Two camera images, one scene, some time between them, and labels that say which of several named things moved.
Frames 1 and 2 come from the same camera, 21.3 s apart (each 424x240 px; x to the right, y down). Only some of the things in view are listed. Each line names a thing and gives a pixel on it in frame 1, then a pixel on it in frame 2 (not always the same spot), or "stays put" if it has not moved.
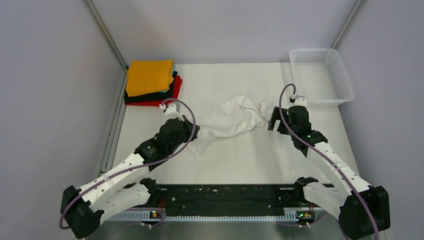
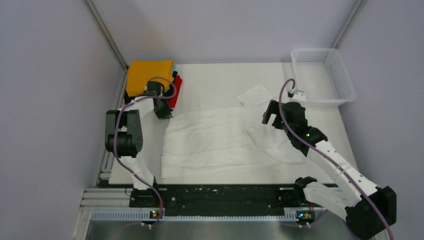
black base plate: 230,198 stays put
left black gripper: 189,127 → 166,114
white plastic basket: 321,75 stays put
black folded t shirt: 155,96 stays put
